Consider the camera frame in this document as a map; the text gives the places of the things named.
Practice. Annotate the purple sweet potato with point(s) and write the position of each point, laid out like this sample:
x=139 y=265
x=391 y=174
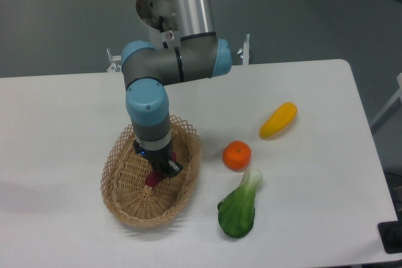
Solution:
x=155 y=176

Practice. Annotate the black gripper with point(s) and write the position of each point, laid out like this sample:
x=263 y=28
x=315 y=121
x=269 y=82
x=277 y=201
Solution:
x=160 y=160

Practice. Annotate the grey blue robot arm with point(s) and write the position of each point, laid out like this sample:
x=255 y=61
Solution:
x=191 y=51

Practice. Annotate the black box at edge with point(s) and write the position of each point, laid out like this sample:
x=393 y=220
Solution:
x=390 y=233

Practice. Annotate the woven wicker basket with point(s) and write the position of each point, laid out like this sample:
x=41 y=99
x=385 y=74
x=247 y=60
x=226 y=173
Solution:
x=123 y=187

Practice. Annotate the yellow mango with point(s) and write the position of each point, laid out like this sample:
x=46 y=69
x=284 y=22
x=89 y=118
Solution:
x=282 y=117

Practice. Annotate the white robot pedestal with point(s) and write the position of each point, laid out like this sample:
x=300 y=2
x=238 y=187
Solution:
x=157 y=16

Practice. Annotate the white frame at right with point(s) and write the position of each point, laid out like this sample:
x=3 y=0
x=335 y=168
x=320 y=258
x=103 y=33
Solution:
x=389 y=109

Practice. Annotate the orange mandarin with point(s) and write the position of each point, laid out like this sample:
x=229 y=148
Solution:
x=237 y=155

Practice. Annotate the green bok choy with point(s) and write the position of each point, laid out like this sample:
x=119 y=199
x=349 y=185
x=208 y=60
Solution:
x=236 y=211

